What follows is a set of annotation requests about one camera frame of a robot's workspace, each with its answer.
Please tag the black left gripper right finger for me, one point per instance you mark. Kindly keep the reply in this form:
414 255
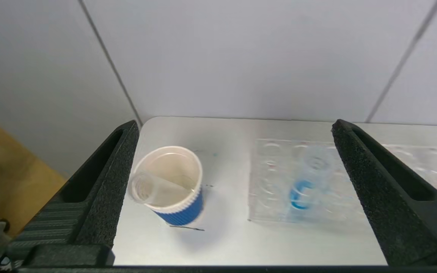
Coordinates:
400 204

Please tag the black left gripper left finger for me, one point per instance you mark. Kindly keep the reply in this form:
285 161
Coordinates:
97 201

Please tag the test tube with orange pigment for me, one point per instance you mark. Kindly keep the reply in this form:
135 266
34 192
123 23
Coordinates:
154 189

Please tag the clear acrylic test tube rack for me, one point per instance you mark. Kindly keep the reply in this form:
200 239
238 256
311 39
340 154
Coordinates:
355 182

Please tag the test tube with blue pigment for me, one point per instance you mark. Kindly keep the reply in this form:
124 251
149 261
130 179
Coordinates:
302 195

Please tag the blue white paper cup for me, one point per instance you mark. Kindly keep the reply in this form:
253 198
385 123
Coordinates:
180 212

